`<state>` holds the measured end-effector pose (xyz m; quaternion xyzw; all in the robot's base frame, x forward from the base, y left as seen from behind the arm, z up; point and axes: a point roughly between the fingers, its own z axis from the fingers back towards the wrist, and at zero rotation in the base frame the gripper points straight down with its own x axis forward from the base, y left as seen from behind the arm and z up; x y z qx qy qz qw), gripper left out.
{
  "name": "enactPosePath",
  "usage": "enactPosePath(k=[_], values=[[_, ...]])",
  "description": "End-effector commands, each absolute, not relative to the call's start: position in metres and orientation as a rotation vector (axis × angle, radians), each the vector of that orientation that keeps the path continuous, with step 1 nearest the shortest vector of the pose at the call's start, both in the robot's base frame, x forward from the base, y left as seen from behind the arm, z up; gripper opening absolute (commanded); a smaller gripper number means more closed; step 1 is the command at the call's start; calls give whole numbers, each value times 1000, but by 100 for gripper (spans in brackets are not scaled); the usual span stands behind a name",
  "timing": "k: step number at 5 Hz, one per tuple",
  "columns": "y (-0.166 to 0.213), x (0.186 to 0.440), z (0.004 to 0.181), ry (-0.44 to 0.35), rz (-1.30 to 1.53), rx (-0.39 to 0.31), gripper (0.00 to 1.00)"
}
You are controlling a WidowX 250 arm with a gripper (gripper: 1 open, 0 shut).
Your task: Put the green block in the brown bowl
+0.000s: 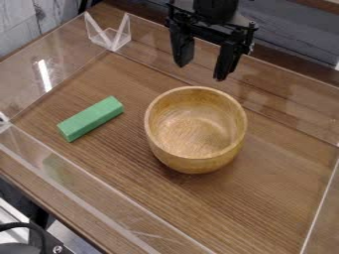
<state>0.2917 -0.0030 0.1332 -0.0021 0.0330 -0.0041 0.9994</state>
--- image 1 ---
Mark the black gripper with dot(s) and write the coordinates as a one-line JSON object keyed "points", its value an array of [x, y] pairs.
{"points": [[215, 21]]}

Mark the green rectangular block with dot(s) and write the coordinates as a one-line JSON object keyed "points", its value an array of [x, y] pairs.
{"points": [[89, 118]]}

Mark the brown wooden bowl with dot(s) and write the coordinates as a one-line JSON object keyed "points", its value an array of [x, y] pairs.
{"points": [[195, 127]]}

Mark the clear acrylic corner bracket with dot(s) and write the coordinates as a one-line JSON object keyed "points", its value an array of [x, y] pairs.
{"points": [[109, 38]]}

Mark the clear acrylic tray wall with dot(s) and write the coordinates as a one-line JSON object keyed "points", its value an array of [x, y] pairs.
{"points": [[268, 204]]}

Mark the black metal mount with bolt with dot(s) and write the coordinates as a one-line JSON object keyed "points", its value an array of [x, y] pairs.
{"points": [[54, 246]]}

